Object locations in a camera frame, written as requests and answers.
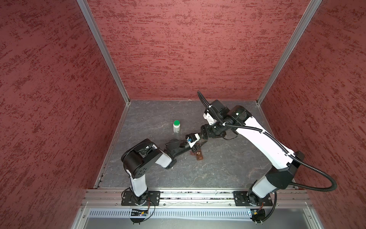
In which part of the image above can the aluminium corner post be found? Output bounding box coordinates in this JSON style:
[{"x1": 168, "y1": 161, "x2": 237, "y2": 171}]
[
  {"x1": 256, "y1": 0, "x2": 322, "y2": 106},
  {"x1": 77, "y1": 0, "x2": 131, "y2": 106}
]

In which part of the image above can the small clear orange-cap bottle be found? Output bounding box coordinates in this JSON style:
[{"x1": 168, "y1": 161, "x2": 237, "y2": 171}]
[{"x1": 200, "y1": 139, "x2": 207, "y2": 145}]

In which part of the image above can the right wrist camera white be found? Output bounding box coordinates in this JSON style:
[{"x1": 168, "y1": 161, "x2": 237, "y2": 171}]
[{"x1": 203, "y1": 105, "x2": 217, "y2": 126}]

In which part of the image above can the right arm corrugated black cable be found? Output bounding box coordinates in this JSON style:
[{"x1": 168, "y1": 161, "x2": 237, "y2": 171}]
[{"x1": 197, "y1": 91, "x2": 338, "y2": 192}]

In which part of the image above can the left aluminium corner post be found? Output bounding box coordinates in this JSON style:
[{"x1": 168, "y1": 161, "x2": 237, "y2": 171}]
[{"x1": 77, "y1": 0, "x2": 131, "y2": 106}]

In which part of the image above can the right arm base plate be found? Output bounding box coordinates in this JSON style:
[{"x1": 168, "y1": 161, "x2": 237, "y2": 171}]
[{"x1": 233, "y1": 191, "x2": 273, "y2": 207}]

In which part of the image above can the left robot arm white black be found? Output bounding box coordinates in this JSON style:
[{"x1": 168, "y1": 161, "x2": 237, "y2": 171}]
[{"x1": 121, "y1": 134, "x2": 207, "y2": 205}]

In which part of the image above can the brown weekly pill organizer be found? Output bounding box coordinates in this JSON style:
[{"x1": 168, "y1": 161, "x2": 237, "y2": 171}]
[{"x1": 190, "y1": 149, "x2": 204, "y2": 161}]

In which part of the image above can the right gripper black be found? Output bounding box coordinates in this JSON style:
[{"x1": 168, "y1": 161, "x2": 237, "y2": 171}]
[{"x1": 200, "y1": 116, "x2": 229, "y2": 139}]

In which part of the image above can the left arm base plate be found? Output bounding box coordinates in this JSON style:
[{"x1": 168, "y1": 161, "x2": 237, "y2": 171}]
[{"x1": 121, "y1": 190, "x2": 161, "y2": 206}]

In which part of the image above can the right controller board with wires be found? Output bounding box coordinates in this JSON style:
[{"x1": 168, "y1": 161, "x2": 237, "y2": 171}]
[{"x1": 251, "y1": 191, "x2": 277, "y2": 224}]

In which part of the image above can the controller board with wires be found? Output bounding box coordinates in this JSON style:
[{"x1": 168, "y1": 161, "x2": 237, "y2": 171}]
[
  {"x1": 251, "y1": 191, "x2": 277, "y2": 224},
  {"x1": 130, "y1": 200, "x2": 156, "y2": 225}
]

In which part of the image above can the left controller board with wires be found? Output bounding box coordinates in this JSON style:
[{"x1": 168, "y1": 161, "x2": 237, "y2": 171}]
[{"x1": 130, "y1": 200, "x2": 156, "y2": 225}]

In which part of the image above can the right aluminium corner post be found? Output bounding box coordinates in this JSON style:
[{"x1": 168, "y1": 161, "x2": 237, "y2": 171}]
[{"x1": 256, "y1": 0, "x2": 322, "y2": 106}]

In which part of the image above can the white pill bottle green cap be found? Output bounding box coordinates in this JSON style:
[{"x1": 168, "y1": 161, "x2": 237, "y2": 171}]
[{"x1": 173, "y1": 120, "x2": 181, "y2": 133}]

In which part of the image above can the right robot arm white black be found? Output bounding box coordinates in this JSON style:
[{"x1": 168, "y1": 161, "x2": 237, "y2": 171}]
[{"x1": 200, "y1": 97, "x2": 300, "y2": 206}]

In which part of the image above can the aluminium front rail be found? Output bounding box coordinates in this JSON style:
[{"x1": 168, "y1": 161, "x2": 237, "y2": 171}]
[{"x1": 81, "y1": 189, "x2": 314, "y2": 209}]

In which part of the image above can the white slotted cable duct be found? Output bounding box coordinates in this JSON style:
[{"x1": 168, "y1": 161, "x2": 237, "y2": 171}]
[{"x1": 88, "y1": 208, "x2": 252, "y2": 221}]

